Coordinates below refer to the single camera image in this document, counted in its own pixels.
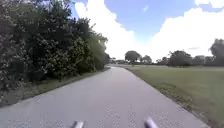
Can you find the row of distant trees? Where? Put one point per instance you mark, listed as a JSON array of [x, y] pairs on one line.
[[180, 58]]

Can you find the grass verge strip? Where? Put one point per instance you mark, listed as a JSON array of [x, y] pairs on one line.
[[36, 88]]

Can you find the grass field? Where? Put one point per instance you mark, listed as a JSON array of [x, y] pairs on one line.
[[186, 86]]

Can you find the robot's own part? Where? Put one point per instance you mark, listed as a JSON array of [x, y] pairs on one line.
[[150, 123], [78, 125]]

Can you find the dense green hedge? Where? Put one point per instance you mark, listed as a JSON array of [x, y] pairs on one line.
[[43, 46]]

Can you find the grey paved path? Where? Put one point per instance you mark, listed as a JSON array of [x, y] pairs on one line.
[[110, 100]]

